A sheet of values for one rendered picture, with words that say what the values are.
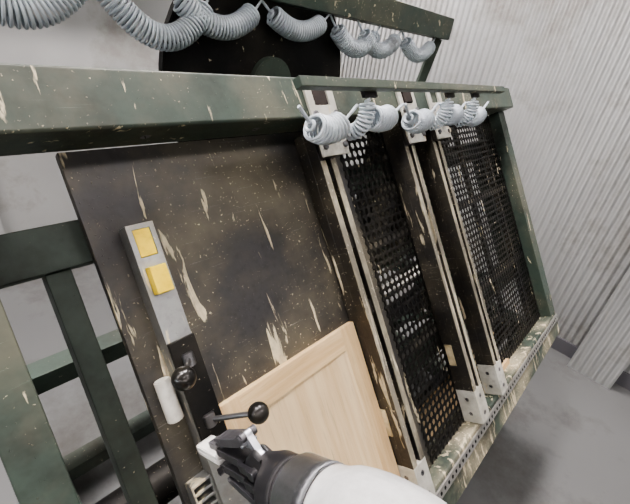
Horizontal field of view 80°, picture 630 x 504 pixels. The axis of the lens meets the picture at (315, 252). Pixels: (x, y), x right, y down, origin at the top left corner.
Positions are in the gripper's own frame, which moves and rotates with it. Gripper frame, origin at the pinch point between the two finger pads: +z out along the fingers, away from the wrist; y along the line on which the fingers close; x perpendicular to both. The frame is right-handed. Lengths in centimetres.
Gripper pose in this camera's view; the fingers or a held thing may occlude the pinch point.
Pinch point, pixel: (215, 449)
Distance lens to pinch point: 67.8
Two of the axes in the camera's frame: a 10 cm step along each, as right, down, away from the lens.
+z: -6.6, 1.4, 7.4
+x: 6.9, -2.8, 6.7
